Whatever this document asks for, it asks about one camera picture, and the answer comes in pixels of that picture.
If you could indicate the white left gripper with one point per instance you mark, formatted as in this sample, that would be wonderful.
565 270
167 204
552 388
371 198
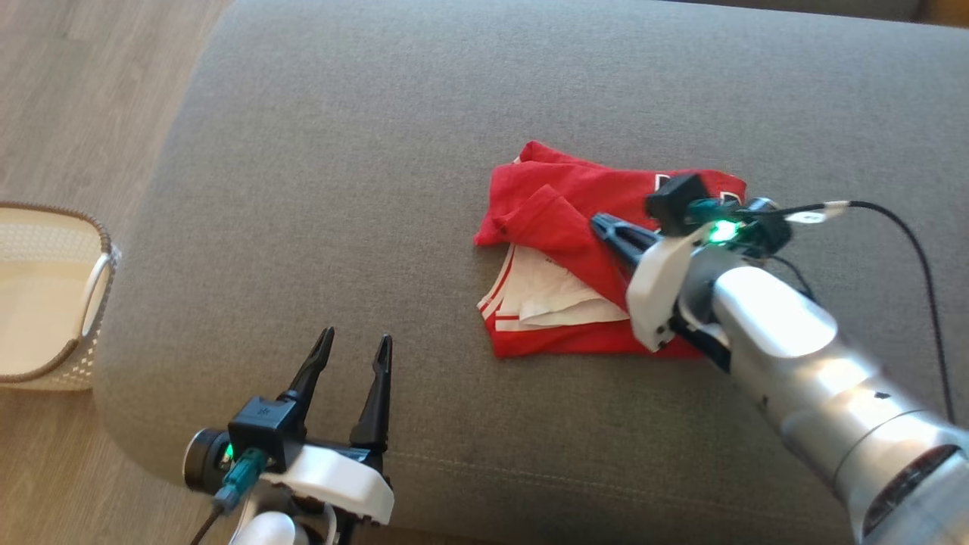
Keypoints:
333 477

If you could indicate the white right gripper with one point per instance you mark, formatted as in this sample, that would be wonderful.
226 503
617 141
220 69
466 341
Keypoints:
658 291

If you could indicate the red white-sleeved t-shirt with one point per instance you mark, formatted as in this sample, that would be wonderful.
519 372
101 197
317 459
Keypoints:
560 204

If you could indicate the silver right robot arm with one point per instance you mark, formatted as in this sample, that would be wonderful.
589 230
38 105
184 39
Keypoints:
817 378

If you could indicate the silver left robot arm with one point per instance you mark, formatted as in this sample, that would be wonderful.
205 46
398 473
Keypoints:
265 530

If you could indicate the grey sofa seat cushion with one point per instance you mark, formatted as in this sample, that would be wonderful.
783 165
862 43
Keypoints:
378 189

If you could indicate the grey sofa back cushion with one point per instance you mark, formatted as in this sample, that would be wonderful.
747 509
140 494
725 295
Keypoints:
795 7

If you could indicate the white woven laundry basket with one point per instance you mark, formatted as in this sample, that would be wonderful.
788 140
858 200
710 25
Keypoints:
45 303

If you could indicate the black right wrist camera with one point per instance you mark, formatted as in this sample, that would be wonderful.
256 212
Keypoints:
677 200

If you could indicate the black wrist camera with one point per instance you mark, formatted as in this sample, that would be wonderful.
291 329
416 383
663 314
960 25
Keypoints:
677 200
261 428

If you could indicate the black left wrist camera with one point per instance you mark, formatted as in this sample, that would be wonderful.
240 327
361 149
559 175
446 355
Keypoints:
261 428

